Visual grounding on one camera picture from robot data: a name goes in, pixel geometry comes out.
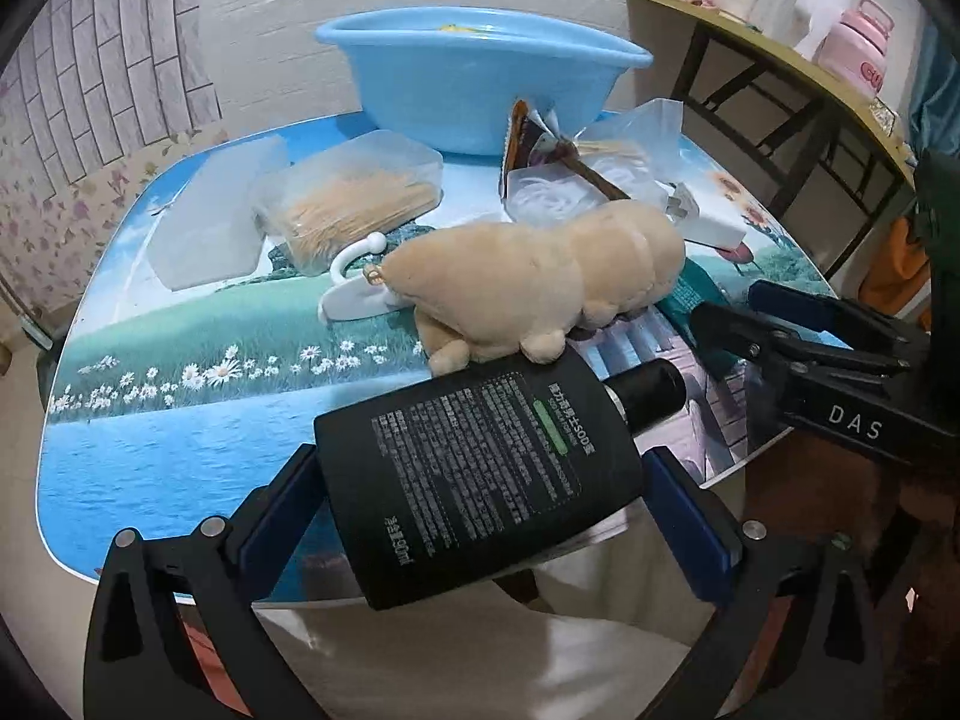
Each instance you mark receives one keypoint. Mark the light blue plastic basin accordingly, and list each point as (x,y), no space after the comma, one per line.
(465,90)

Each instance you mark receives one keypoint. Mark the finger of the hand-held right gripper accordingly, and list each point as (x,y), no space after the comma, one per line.
(742,341)
(810,307)

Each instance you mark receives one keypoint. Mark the teal curtain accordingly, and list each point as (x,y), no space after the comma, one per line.
(937,90)

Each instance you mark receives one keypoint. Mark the grey dustpan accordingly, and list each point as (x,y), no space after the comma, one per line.
(36,331)

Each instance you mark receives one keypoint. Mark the wooden side table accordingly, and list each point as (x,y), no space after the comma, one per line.
(750,34)

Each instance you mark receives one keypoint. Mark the white kettle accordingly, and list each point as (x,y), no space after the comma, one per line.
(821,0)

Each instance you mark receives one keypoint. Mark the clear bag of cotton swabs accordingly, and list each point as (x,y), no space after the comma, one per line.
(637,135)

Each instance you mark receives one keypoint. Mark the clear box of toothpicks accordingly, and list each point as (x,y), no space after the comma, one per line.
(352,202)

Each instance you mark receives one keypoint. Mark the black bottle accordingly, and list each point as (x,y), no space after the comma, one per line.
(465,465)

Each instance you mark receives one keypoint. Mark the white plastic hook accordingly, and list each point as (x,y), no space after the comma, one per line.
(352,305)

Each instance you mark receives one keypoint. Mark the brown snack packet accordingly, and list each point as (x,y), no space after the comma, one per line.
(525,135)

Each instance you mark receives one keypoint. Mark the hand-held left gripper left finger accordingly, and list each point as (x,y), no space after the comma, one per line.
(277,514)

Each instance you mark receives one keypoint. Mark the beige plush toy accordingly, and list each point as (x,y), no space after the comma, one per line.
(525,270)

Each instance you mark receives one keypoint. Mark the pink water bottle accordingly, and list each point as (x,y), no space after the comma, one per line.
(859,45)

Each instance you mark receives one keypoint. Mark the brown wooden stick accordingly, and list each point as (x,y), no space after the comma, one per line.
(596,176)

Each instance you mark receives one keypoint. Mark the teal packet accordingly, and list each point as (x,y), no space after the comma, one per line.
(694,300)

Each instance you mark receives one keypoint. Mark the white cup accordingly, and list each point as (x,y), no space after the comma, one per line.
(736,0)

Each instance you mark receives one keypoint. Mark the white charger plug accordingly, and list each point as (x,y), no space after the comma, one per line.
(709,221)

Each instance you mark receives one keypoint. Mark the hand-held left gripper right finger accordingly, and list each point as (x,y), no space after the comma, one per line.
(697,529)

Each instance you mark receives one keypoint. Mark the yellow mesh bag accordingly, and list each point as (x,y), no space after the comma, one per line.
(457,29)

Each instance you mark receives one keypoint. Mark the orange cloth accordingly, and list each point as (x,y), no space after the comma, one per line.
(896,270)

